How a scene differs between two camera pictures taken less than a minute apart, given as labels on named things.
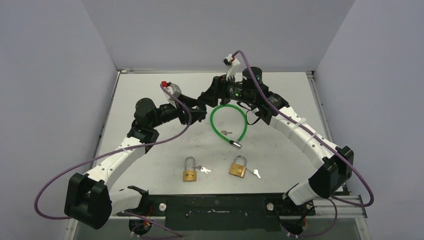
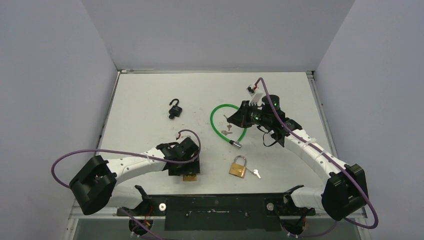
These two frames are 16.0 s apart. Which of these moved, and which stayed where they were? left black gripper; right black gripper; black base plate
Moved: left black gripper; right black gripper
Stayed: black base plate
